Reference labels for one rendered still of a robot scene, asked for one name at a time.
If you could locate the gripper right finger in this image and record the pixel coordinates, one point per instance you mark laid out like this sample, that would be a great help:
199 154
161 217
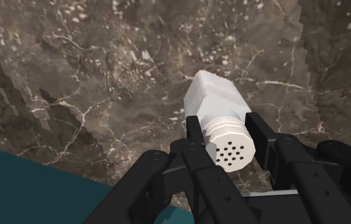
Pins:
312 183

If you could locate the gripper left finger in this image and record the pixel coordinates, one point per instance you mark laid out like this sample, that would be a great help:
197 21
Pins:
206 183

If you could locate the white salt shaker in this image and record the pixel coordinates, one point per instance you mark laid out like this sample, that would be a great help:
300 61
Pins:
215 105

